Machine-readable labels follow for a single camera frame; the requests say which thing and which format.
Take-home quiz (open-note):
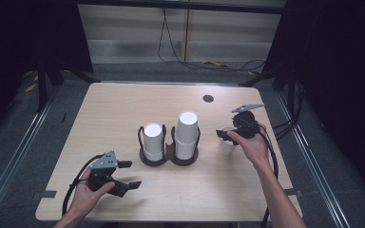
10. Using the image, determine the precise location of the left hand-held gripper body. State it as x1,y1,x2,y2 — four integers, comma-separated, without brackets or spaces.
87,150,122,195

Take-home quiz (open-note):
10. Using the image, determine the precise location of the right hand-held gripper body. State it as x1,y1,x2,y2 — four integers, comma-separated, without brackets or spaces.
231,103,266,141

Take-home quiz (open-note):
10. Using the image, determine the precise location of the short stack of white cups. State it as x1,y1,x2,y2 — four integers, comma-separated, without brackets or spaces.
143,122,166,162

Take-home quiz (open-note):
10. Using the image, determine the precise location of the dark brown double cup holder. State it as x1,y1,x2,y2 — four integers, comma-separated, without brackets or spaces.
137,123,202,167

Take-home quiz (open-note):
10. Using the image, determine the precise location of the person's right hand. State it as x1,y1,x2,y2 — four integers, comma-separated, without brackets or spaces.
226,123,271,169

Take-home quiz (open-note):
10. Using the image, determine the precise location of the person's left hand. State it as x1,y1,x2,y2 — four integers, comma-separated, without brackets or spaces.
67,169,116,217

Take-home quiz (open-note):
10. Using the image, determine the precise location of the tall stack of white cups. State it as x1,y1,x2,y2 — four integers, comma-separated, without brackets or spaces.
174,110,201,162

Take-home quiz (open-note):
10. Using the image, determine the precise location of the grey tape strip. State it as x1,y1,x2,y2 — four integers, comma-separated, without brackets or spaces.
40,190,58,200
284,187,303,197

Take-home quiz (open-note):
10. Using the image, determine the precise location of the black metal stand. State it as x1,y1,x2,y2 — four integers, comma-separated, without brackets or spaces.
36,56,101,113

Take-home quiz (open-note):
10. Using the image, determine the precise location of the dark curtain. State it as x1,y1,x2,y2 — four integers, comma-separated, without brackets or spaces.
0,0,93,142
261,0,365,203

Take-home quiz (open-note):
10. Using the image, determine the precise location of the black overhead beam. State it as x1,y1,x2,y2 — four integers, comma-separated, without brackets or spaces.
75,0,287,15

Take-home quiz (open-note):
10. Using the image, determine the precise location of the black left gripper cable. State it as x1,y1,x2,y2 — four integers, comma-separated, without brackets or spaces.
61,153,105,217

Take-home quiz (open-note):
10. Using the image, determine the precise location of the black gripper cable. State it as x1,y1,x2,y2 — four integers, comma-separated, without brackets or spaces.
256,123,280,228
61,153,105,217

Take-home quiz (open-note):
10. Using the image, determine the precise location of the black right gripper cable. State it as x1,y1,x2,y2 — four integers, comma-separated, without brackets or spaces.
256,123,280,228

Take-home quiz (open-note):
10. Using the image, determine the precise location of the bundle of black cables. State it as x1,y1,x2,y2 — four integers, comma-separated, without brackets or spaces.
271,79,306,141

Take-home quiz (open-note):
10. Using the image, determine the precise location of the metal floor rail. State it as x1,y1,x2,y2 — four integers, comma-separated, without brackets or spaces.
0,89,63,224
275,91,352,228

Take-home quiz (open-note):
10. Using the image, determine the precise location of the black hanging wall cable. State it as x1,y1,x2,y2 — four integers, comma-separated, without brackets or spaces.
157,8,267,73

